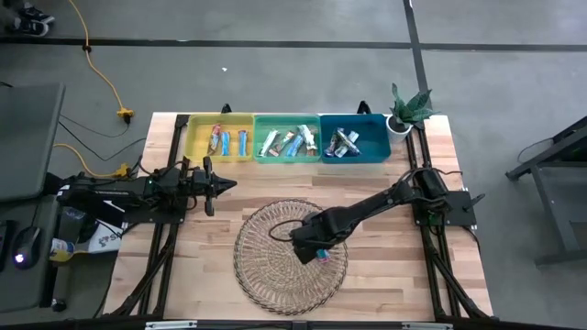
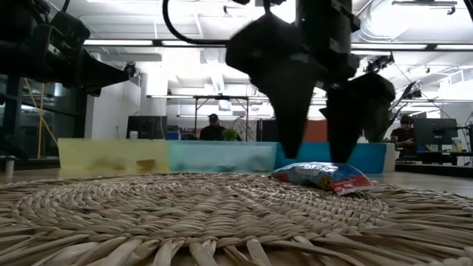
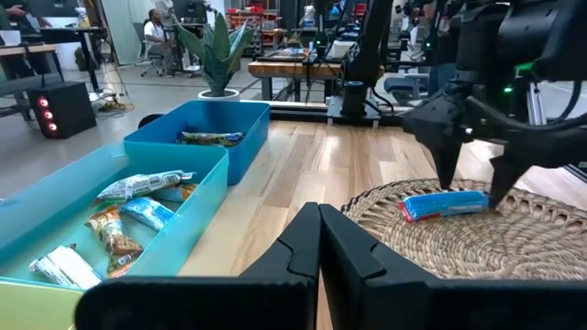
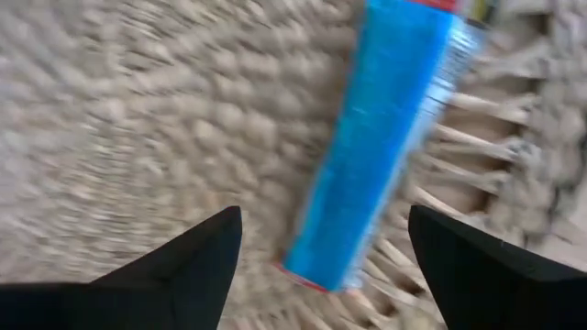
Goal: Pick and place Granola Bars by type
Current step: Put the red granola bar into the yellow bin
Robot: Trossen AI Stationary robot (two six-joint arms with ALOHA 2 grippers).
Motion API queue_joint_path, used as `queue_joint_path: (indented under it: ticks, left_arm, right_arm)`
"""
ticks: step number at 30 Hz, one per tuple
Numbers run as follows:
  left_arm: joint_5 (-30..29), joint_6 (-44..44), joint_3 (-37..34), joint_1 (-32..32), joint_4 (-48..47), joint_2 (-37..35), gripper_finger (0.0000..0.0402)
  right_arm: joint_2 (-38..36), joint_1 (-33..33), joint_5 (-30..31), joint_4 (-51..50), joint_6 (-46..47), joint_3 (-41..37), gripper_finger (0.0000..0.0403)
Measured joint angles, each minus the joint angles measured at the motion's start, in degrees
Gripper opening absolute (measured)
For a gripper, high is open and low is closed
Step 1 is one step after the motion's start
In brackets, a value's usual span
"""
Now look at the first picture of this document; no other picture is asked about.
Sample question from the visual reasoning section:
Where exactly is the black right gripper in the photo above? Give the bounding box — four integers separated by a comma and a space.
291, 211, 349, 266

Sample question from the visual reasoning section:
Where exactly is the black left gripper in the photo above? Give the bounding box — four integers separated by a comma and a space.
182, 156, 238, 217

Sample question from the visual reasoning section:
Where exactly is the orange blue granola bar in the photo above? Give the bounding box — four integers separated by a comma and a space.
271, 130, 296, 157

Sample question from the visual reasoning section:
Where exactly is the orange green granola bar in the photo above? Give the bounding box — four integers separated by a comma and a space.
307, 129, 321, 157

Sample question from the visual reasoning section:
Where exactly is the purple green granola bar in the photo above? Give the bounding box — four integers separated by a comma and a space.
323, 127, 344, 158

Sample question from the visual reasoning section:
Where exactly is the white dark blue granola bar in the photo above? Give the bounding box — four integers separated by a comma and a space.
333, 127, 361, 159

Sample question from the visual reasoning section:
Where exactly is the yellow plastic bin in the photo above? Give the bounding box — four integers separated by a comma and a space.
184, 113, 256, 164

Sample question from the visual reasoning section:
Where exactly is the round woven straw placemat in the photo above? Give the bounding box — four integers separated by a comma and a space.
232, 197, 349, 316

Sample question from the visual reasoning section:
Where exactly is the teal plastic bin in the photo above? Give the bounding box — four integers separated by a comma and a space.
252, 114, 322, 165

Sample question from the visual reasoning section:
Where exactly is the blue plastic bin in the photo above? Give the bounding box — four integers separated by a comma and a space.
319, 113, 393, 165

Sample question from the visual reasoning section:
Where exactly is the white printed box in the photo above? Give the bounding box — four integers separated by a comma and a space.
86, 223, 126, 255

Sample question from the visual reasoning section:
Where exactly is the snake plant in white pot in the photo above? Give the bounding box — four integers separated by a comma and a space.
385, 82, 437, 146

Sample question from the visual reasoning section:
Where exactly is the dark plastic bag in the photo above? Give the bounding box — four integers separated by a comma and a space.
58, 205, 100, 244

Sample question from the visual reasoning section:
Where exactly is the bottle with yellow label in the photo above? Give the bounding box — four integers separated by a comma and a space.
49, 236, 89, 264

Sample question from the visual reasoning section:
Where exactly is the grey flat panel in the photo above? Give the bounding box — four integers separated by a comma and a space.
0, 82, 66, 204

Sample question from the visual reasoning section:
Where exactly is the black computer mouse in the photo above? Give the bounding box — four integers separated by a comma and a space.
11, 225, 42, 270

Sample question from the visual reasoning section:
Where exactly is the grey side desk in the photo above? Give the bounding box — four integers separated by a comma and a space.
0, 194, 61, 314

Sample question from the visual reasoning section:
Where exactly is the dark keyboard edge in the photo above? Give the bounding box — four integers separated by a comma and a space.
0, 219, 11, 272

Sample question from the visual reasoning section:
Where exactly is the black metal stand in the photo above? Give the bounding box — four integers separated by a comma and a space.
505, 115, 587, 268

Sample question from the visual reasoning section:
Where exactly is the person's shoe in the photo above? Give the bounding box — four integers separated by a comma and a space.
17, 2, 56, 24
8, 17, 50, 38

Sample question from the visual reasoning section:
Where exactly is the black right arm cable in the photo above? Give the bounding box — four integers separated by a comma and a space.
267, 218, 306, 243

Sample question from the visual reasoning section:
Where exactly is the black table rail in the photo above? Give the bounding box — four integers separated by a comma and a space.
0, 314, 587, 330

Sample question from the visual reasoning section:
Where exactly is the yellow extension cord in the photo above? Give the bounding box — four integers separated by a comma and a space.
52, 143, 132, 180
67, 0, 135, 124

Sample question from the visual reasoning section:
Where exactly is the thin black floor cable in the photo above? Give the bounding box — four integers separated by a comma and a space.
58, 113, 132, 138
58, 119, 148, 162

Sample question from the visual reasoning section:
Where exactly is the silver frame bracket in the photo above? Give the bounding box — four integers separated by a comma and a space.
402, 322, 454, 330
145, 320, 198, 330

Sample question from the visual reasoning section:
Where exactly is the black right table frame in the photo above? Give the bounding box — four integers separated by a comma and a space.
403, 127, 492, 320

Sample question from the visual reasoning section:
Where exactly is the black stand cable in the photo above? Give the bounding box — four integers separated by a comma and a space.
515, 136, 556, 164

